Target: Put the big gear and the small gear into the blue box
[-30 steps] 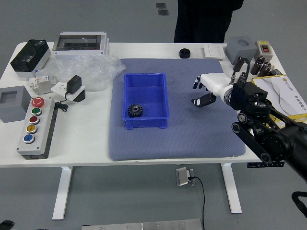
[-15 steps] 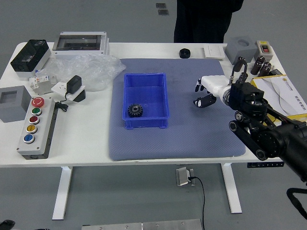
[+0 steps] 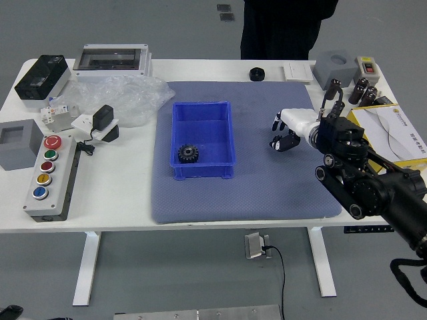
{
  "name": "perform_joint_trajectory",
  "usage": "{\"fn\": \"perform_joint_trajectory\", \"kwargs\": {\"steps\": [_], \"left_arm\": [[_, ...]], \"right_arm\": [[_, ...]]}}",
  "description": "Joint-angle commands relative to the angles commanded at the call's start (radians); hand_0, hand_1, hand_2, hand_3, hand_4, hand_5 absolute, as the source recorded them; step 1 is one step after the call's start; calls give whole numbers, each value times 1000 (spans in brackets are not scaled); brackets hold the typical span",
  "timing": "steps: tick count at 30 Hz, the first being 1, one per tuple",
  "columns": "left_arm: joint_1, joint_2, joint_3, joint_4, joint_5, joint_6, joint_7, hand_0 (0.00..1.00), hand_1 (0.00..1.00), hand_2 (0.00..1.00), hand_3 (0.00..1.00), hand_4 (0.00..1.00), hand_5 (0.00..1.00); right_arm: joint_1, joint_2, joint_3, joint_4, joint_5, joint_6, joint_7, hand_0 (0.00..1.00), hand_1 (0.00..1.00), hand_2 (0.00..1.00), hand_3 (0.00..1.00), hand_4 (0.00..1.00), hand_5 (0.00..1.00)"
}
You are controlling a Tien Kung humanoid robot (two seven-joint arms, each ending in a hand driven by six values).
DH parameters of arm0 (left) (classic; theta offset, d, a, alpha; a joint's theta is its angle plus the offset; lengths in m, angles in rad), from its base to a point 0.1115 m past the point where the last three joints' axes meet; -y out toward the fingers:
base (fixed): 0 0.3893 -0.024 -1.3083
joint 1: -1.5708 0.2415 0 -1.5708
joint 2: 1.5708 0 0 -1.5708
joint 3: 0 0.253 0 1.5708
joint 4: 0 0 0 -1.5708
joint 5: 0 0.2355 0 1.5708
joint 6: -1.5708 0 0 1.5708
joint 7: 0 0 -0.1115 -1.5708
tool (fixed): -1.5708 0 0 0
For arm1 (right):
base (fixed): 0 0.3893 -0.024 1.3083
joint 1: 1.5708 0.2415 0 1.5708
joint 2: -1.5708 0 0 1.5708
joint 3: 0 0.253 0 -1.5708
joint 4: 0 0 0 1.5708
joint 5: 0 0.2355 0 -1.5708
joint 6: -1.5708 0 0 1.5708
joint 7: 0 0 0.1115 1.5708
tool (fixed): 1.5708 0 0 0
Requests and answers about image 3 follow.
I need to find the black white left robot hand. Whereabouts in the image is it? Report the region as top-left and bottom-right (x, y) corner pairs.
(0, 304), (25, 320)

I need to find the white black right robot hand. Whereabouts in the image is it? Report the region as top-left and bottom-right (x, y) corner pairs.
(269, 108), (320, 153)

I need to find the big black gear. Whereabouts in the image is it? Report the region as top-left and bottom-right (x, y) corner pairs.
(177, 143), (201, 165)

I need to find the blue plastic box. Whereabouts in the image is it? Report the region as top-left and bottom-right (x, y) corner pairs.
(170, 101), (238, 181)

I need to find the yellow white cardboard box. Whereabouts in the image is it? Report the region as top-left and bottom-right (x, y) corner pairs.
(346, 103), (427, 173)

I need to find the grey five-button control box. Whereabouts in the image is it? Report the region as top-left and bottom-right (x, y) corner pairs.
(23, 133), (81, 222)

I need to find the clear lid distribution box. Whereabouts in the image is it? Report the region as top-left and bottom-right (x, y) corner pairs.
(72, 43), (154, 83)

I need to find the grey block with round hole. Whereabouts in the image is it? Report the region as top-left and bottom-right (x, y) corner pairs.
(312, 50), (360, 91)

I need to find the white table leg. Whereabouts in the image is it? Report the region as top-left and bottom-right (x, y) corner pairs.
(306, 226), (338, 299)
(72, 230), (102, 307)

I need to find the person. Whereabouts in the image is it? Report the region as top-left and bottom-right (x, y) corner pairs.
(240, 0), (340, 61)

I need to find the blue-grey mat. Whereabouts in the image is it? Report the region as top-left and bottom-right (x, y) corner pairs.
(149, 81), (343, 225)

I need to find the black table control panel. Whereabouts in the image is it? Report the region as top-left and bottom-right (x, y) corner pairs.
(343, 226), (395, 234)

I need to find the silver floor socket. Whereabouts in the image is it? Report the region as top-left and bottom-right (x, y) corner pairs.
(244, 233), (273, 261)

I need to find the grey block with square hole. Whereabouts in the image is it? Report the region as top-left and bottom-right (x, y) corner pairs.
(0, 118), (44, 172)

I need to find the clear plastic bag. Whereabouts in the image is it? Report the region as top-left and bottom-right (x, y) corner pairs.
(49, 73), (176, 129)

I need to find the grey metal plate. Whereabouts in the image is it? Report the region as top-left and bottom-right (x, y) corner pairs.
(113, 303), (283, 320)

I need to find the black power adapter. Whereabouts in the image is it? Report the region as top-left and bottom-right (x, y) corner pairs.
(91, 104), (115, 132)

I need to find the white socket plate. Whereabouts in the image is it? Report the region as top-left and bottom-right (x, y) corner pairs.
(70, 113), (120, 144)

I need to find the white circuit breaker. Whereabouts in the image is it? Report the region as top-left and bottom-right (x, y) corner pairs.
(39, 103), (81, 125)

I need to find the white wall switch plate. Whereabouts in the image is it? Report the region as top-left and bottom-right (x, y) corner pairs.
(283, 63), (314, 83)

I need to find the grey switch box red button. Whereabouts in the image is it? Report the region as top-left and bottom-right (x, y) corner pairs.
(352, 55), (384, 85)

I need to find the black floor cable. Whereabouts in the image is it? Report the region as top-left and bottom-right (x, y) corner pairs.
(262, 245), (288, 318)

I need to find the black adapter cable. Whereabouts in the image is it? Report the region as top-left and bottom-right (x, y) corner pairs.
(75, 127), (98, 156)

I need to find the black lid enclosure box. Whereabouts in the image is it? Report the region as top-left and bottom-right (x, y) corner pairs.
(13, 54), (72, 109)

